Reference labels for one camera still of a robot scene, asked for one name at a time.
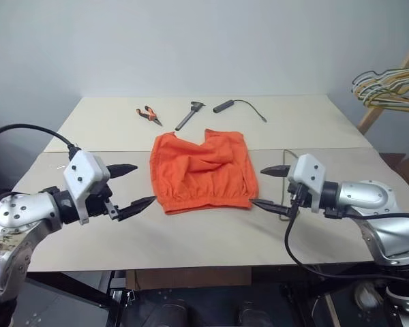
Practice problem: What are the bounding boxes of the light wooden floor batten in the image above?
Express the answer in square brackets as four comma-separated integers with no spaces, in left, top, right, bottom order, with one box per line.
[322,292,340,327]

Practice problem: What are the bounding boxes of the black adapter with cable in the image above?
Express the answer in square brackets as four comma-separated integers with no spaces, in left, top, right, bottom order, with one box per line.
[213,98,269,123]

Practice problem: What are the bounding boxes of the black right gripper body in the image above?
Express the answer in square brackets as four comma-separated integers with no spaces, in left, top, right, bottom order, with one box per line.
[288,181,314,209]

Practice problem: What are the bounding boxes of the orange black pliers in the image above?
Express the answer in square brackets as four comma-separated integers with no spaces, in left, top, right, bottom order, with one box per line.
[135,106,164,127]

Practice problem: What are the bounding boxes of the orange shirt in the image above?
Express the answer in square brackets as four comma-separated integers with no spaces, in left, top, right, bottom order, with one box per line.
[149,128,260,215]

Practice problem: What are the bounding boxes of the wooden clothes rack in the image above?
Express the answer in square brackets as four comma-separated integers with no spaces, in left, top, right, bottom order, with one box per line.
[357,33,409,136]

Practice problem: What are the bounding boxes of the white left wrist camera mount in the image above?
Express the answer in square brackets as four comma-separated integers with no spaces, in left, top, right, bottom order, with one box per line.
[63,151,112,225]

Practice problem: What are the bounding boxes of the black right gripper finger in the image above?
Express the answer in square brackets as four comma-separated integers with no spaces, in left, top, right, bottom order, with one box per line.
[249,198,296,222]
[260,164,290,178]

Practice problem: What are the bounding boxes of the dark wire clothes hanger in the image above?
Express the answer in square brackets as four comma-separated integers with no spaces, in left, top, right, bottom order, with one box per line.
[277,148,299,221]

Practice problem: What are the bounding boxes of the bunch of wire hangers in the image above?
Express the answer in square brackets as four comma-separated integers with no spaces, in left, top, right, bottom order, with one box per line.
[359,64,409,110]

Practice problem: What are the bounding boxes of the open brown cardboard box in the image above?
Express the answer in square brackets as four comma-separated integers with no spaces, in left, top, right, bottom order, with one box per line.
[378,152,409,191]

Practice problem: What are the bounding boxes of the black caliper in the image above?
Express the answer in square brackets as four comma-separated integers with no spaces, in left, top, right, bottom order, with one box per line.
[175,100,205,131]

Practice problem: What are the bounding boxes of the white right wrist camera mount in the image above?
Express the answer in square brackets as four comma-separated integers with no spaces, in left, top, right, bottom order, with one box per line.
[286,153,327,215]

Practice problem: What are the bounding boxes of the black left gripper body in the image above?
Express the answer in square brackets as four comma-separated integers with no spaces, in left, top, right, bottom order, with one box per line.
[85,165,121,222]

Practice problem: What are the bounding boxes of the white grey sneaker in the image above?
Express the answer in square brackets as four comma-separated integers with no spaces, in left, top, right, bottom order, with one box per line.
[354,281,383,311]

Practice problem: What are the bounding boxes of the yellow wire hanger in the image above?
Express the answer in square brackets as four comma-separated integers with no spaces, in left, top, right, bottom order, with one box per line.
[364,67,409,114]

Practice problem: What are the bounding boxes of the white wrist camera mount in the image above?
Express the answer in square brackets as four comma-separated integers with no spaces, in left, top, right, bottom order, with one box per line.
[63,151,112,225]
[286,153,327,215]

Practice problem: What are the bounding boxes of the flat brown cardboard sheet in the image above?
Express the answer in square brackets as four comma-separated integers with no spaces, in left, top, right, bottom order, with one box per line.
[125,266,252,290]

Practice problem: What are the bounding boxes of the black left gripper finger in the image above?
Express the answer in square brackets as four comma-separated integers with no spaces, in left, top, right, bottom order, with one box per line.
[109,163,138,180]
[117,196,157,222]

